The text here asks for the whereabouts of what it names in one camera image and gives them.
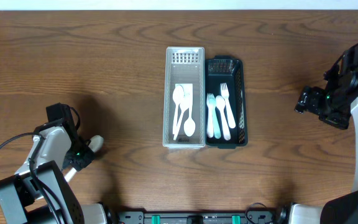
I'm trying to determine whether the white plastic utensil handle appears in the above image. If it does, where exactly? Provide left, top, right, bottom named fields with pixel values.
left=220, top=83, right=236, bottom=129

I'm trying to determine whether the pale green plastic spoon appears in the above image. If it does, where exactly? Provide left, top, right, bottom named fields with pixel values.
left=184, top=95, right=195, bottom=137

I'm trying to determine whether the white plastic spoon long handle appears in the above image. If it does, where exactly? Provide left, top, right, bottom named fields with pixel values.
left=172, top=85, right=185, bottom=134

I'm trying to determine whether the white plastic fork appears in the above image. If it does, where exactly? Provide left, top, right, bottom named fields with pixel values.
left=206, top=93, right=214, bottom=138

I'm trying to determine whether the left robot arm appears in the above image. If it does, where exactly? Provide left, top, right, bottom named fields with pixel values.
left=0, top=103, right=113, bottom=223

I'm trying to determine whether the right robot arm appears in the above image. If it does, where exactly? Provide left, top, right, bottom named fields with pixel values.
left=274, top=44, right=358, bottom=223

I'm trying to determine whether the white spoon in black basket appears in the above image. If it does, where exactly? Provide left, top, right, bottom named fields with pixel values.
left=216, top=95, right=231, bottom=141

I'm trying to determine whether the clear perforated plastic basket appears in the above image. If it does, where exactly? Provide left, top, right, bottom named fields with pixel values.
left=162, top=47, right=206, bottom=149

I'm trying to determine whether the black perforated plastic basket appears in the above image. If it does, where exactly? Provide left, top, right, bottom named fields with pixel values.
left=205, top=55, right=248, bottom=149

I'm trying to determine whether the black cable left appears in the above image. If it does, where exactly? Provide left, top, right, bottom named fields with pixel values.
left=0, top=132, right=65, bottom=224

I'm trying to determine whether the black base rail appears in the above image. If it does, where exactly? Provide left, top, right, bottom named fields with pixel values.
left=108, top=203, right=290, bottom=224

